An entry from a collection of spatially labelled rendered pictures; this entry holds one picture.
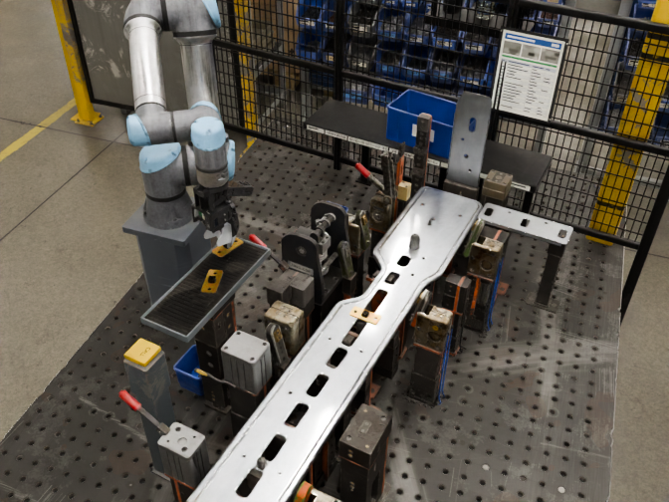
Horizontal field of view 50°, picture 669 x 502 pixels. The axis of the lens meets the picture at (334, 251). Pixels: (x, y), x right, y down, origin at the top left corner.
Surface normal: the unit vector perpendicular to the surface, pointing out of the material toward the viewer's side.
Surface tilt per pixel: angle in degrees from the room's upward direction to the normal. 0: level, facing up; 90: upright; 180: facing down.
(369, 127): 0
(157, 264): 90
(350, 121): 0
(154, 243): 90
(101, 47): 90
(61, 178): 0
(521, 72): 90
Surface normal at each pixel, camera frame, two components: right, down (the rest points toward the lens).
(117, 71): -0.35, 0.61
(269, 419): 0.01, -0.77
